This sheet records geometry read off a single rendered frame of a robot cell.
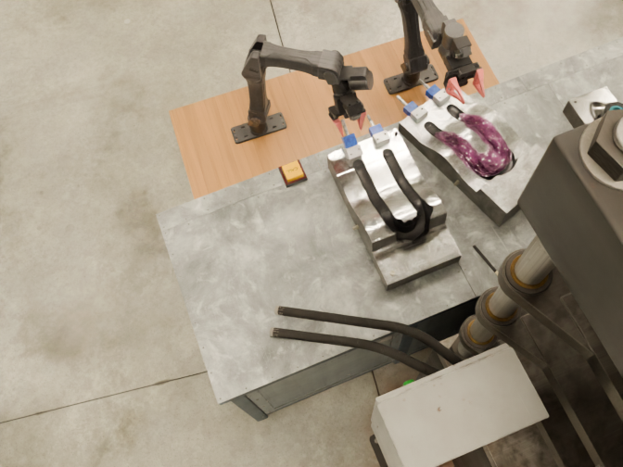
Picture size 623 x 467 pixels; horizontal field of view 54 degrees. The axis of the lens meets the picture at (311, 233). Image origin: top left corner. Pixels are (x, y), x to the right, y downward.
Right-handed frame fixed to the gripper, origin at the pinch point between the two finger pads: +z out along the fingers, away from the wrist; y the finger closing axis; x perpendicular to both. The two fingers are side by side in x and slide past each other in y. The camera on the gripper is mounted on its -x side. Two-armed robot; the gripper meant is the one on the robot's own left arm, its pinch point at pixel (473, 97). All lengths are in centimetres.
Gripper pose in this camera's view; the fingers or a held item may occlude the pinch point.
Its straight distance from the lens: 190.2
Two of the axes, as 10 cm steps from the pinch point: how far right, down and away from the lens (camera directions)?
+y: 9.5, -3.2, 0.7
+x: 0.5, 3.6, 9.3
